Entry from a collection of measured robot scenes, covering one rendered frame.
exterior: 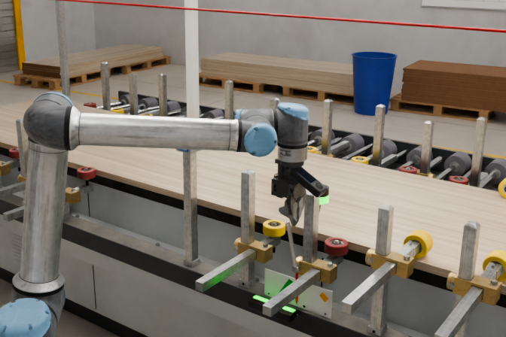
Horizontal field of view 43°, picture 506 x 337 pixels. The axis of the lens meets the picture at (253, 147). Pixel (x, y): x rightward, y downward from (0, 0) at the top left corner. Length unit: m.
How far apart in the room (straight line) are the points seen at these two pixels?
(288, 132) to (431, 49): 7.44
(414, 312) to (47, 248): 1.19
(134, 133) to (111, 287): 1.63
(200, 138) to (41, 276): 0.65
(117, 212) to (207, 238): 0.53
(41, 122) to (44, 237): 0.39
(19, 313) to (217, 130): 0.75
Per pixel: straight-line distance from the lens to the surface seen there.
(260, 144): 1.69
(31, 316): 1.90
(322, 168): 2.91
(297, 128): 1.85
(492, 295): 1.87
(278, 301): 1.90
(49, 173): 1.87
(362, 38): 9.51
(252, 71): 8.88
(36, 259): 1.97
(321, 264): 2.09
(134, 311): 3.16
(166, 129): 1.68
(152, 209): 2.81
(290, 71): 8.57
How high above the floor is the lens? 1.82
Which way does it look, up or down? 17 degrees down
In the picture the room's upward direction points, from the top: 1 degrees clockwise
